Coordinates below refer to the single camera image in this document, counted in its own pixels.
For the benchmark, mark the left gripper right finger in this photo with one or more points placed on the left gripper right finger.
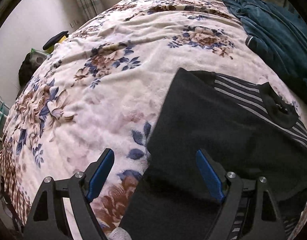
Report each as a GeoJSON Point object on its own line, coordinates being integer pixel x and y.
{"type": "Point", "coordinates": [248, 207]}

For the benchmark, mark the floral plush bed blanket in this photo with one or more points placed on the floral plush bed blanket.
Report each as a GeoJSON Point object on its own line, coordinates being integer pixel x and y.
{"type": "Point", "coordinates": [104, 87]}

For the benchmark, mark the black and yellow object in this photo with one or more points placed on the black and yellow object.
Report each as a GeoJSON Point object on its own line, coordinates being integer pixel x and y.
{"type": "Point", "coordinates": [52, 41]}

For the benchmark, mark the dark bag with green frame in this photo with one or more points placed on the dark bag with green frame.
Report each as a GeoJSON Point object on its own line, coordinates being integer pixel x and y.
{"type": "Point", "coordinates": [30, 64]}

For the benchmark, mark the teal velvet garment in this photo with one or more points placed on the teal velvet garment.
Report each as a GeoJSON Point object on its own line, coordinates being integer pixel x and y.
{"type": "Point", "coordinates": [277, 36]}

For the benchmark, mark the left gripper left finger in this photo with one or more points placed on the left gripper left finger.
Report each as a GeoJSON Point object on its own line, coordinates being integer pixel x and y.
{"type": "Point", "coordinates": [47, 218]}

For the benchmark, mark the black striped knit sweater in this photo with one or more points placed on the black striped knit sweater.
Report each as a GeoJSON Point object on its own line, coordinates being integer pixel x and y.
{"type": "Point", "coordinates": [245, 127]}

